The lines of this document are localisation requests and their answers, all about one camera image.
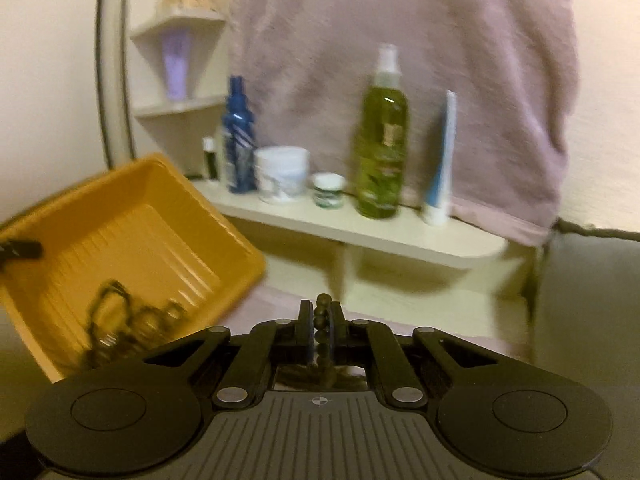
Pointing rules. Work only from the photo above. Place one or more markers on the blue plastic bottle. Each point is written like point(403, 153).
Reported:
point(239, 135)

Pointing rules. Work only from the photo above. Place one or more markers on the cream shelf unit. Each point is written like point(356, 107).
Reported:
point(350, 230)

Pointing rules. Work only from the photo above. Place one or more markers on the green spray bottle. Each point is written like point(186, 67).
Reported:
point(382, 150)

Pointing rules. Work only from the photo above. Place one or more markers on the pile of dark jewelry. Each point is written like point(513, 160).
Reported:
point(125, 325)

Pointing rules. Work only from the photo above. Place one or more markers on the curved dark frame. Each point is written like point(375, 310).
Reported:
point(106, 85)

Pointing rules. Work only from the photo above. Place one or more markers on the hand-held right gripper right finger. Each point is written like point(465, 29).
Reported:
point(337, 332)

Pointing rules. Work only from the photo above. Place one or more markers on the white and blue tube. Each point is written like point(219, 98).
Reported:
point(440, 180)

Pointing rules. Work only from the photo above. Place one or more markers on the pink towel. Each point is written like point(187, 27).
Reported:
point(400, 35)

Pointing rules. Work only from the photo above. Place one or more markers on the small dark white-capped bottle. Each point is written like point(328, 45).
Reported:
point(211, 160)

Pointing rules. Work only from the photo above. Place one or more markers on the purple tube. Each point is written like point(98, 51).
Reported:
point(176, 67)

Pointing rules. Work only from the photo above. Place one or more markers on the small white green-label jar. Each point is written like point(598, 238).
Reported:
point(328, 191)

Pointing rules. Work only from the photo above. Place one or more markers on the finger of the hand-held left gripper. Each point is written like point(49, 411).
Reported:
point(20, 250)

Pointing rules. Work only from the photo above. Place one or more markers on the large white jar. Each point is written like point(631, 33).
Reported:
point(281, 175)

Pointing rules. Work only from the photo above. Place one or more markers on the pink table cloth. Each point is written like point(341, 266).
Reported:
point(400, 321)

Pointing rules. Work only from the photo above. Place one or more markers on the yellow plastic tray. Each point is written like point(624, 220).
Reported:
point(150, 220)

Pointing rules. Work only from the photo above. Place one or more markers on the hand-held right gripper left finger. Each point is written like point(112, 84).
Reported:
point(306, 332)

